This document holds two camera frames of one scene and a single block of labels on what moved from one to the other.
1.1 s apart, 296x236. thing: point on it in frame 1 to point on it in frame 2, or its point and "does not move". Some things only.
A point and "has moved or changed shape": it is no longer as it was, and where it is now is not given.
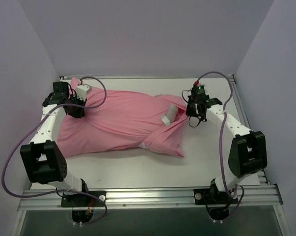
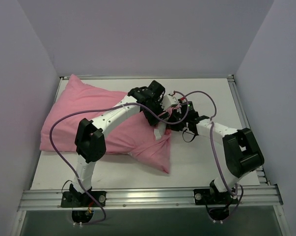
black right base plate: (213, 196) does not move
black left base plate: (77, 200) does not move
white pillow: (173, 110) has moved or changed shape
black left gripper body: (75, 109) to (152, 117)
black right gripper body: (193, 108) to (175, 117)
